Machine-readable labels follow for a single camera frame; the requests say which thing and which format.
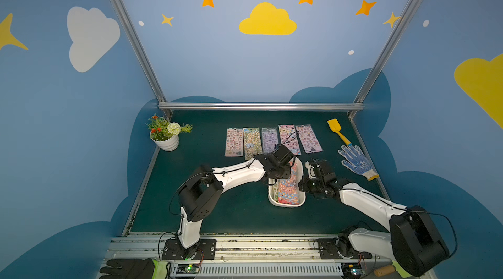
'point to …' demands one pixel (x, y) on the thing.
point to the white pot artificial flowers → (166, 134)
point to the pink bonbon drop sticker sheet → (234, 142)
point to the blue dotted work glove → (356, 161)
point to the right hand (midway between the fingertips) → (301, 181)
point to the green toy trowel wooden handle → (381, 270)
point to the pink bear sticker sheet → (308, 139)
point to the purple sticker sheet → (269, 139)
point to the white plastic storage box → (273, 188)
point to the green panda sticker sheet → (252, 142)
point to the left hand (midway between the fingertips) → (291, 172)
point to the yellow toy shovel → (335, 127)
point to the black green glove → (135, 268)
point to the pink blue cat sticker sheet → (288, 188)
